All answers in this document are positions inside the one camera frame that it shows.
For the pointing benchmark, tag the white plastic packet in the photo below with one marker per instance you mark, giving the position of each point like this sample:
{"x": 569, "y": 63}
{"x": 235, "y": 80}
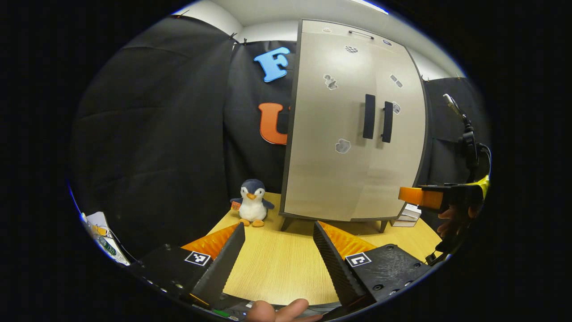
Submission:
{"x": 96, "y": 221}

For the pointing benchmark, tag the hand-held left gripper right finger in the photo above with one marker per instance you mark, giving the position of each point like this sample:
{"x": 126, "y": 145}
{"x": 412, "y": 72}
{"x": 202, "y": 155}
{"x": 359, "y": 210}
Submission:
{"x": 339, "y": 270}

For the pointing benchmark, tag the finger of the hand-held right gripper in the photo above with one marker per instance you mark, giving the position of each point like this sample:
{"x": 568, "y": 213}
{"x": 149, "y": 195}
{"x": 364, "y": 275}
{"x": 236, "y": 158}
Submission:
{"x": 415, "y": 197}

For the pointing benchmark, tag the white shoe cabinet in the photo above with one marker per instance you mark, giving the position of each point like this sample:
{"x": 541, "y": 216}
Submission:
{"x": 337, "y": 29}

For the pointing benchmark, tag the penguin plush toy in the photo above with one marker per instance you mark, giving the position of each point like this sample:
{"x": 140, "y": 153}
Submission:
{"x": 252, "y": 208}

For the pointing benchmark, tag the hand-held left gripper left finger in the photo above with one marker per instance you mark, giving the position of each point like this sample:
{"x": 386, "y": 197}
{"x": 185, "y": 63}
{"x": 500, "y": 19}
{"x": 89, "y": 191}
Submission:
{"x": 225, "y": 268}

